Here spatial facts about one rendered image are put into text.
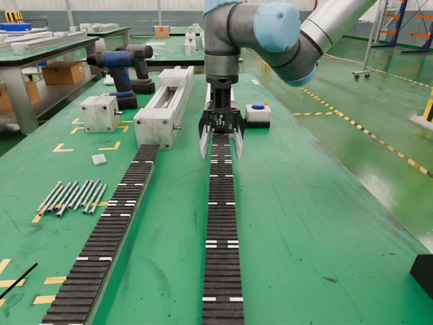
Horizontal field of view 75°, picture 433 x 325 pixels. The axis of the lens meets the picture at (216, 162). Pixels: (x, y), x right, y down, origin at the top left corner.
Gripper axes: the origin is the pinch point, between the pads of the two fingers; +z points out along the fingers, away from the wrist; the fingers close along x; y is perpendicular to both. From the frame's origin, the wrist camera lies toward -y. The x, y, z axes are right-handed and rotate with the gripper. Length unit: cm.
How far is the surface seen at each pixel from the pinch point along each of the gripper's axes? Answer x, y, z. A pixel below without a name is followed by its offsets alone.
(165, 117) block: -15.3, -9.5, -6.4
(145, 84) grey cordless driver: -35, -70, -2
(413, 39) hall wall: 666, -981, 53
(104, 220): -20.6, 26.3, -0.3
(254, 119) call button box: 11.3, -26.0, 0.0
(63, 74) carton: -213, -335, 45
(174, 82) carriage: -18, -50, -7
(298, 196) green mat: 16.3, 14.5, 3.1
